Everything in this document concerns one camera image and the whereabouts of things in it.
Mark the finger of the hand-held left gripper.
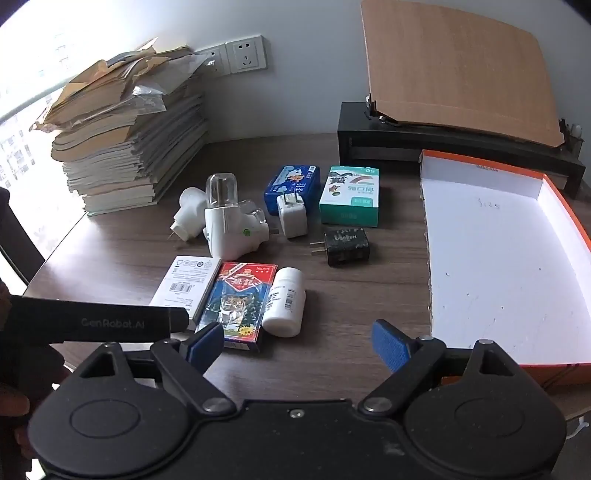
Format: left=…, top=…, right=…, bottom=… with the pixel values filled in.
left=169, top=307, right=191, bottom=334

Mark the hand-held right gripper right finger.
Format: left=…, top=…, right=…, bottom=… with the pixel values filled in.
left=359, top=319, right=532, bottom=415

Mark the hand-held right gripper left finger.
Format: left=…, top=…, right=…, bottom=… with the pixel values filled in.
left=69, top=322, right=237, bottom=415

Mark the white barcode box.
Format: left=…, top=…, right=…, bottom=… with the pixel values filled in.
left=148, top=255, right=223, bottom=324

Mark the red playing card box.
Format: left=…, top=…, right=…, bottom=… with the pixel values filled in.
left=194, top=261, right=278, bottom=354

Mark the white pill bottle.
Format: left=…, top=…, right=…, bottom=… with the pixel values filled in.
left=261, top=266, right=307, bottom=337

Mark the white heater with green button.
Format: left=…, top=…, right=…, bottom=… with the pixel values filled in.
left=204, top=172, right=271, bottom=260

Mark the black charger plug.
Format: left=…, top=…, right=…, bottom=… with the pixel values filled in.
left=310, top=226, right=373, bottom=267

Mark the white dome plug-in heater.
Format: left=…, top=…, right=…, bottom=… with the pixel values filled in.
left=170, top=186, right=209, bottom=239

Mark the orange cardboard box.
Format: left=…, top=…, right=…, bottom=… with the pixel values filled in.
left=417, top=150, right=591, bottom=394

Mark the teal bandage box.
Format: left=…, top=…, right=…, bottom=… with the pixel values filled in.
left=319, top=165, right=382, bottom=228

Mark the white charger plug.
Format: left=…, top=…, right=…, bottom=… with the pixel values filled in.
left=276, top=192, right=308, bottom=239

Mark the blue tissue pack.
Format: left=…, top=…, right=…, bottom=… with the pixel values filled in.
left=263, top=164, right=321, bottom=216

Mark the person's left hand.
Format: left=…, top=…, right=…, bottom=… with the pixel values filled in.
left=0, top=344, right=65, bottom=455

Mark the black chair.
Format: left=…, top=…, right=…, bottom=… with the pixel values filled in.
left=0, top=185, right=47, bottom=289

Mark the stack of books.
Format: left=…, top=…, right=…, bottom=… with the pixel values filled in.
left=30, top=39, right=209, bottom=217

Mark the black desk riser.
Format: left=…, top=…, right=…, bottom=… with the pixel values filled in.
left=337, top=102, right=588, bottom=200

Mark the bright window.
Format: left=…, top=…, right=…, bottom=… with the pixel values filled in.
left=0, top=9, right=139, bottom=217

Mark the black mesh pen holder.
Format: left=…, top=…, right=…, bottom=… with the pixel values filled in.
left=558, top=119, right=583, bottom=154

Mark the wooden tilted board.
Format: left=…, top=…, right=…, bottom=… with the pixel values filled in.
left=359, top=0, right=567, bottom=151

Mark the white wall socket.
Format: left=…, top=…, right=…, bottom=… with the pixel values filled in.
left=225, top=35, right=268, bottom=75
left=198, top=45, right=230, bottom=77

